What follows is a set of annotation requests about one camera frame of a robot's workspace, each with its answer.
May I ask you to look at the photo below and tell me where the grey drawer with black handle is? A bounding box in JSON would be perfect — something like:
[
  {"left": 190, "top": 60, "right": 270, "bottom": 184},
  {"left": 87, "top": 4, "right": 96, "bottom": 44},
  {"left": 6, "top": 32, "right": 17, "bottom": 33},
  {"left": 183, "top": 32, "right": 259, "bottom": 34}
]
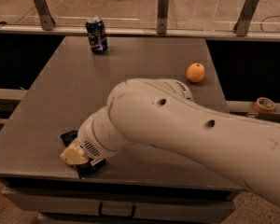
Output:
[{"left": 2, "top": 188, "right": 235, "bottom": 224}]

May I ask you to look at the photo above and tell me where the dark blue rxbar wrapper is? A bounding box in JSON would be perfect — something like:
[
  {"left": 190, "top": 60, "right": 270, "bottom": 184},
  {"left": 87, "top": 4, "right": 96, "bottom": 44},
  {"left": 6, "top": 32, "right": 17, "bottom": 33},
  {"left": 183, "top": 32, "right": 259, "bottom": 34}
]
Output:
[{"left": 60, "top": 131, "right": 105, "bottom": 179}]

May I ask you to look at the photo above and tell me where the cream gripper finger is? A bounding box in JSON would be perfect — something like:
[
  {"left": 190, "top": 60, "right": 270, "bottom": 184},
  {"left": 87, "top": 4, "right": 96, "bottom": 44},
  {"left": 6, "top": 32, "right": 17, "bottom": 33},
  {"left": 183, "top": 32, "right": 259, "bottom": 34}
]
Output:
[{"left": 60, "top": 142, "right": 89, "bottom": 165}]

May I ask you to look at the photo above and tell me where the metal railing bar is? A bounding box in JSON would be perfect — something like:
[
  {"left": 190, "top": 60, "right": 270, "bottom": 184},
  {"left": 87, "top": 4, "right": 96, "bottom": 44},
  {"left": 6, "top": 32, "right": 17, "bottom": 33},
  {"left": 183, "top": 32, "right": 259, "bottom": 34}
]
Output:
[{"left": 0, "top": 24, "right": 280, "bottom": 42}]

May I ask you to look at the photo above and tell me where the orange tape roll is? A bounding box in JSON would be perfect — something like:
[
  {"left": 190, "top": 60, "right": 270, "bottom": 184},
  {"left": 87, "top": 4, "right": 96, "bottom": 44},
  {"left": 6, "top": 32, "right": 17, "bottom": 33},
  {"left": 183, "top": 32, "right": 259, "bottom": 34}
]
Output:
[{"left": 255, "top": 97, "right": 275, "bottom": 113}]

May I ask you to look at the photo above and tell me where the right metal railing bracket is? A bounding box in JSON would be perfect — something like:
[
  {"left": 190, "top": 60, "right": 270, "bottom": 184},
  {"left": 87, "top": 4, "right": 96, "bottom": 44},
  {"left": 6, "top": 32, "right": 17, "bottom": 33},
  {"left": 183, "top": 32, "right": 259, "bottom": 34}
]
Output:
[{"left": 233, "top": 0, "right": 259, "bottom": 36}]

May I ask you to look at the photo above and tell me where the blue pepsi can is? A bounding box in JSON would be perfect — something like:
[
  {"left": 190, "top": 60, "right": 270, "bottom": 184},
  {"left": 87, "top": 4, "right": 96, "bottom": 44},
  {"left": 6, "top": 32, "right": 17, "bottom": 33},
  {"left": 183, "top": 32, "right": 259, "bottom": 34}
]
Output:
[{"left": 86, "top": 17, "right": 108, "bottom": 53}]

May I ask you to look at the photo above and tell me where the orange fruit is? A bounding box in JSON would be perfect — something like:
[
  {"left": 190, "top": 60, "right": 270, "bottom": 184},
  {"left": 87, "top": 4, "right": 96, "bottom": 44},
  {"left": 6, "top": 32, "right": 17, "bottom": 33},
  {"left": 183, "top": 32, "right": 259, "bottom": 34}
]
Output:
[{"left": 186, "top": 63, "right": 205, "bottom": 83}]

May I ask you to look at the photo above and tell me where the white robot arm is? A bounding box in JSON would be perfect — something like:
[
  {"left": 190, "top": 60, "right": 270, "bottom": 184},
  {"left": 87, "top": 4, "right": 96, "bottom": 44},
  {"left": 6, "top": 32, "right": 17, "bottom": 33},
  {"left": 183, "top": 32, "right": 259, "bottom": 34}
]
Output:
[{"left": 61, "top": 78, "right": 280, "bottom": 207}]

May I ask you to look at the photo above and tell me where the left metal railing bracket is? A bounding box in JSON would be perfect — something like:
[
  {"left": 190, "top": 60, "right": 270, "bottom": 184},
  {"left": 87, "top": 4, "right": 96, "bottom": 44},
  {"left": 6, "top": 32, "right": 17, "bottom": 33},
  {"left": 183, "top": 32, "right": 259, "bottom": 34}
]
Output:
[{"left": 33, "top": 0, "right": 56, "bottom": 31}]

